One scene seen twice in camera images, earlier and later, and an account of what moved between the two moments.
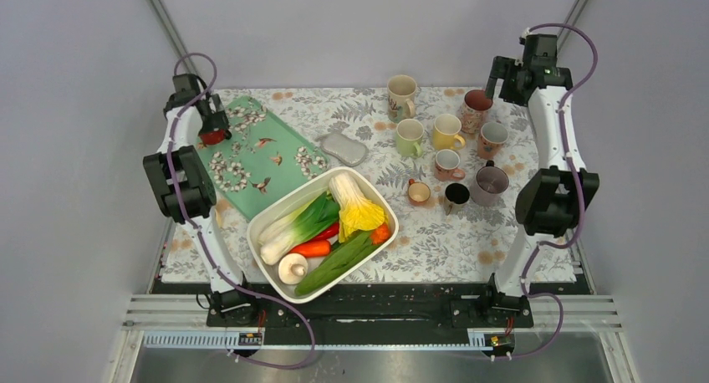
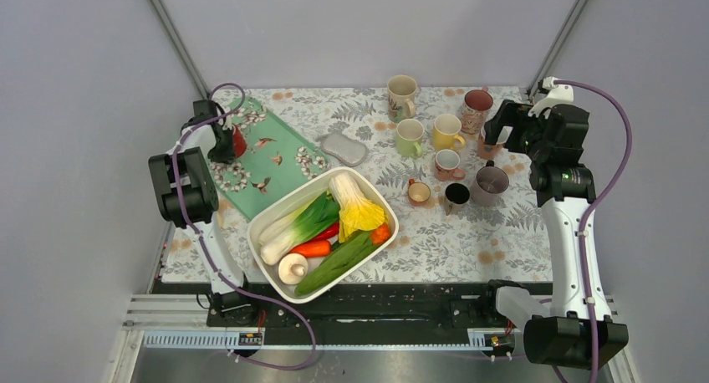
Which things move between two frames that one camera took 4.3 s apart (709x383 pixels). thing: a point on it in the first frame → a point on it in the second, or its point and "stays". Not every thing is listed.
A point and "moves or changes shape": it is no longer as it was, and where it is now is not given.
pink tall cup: [475, 110] stays
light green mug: [410, 137] stays
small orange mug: [418, 192] stays
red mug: [213, 137] moves or changes shape
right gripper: [497, 71] → [518, 116]
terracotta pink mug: [446, 161] stays
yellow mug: [446, 128] stays
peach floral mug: [492, 137] stays
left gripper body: [216, 119] → [223, 150]
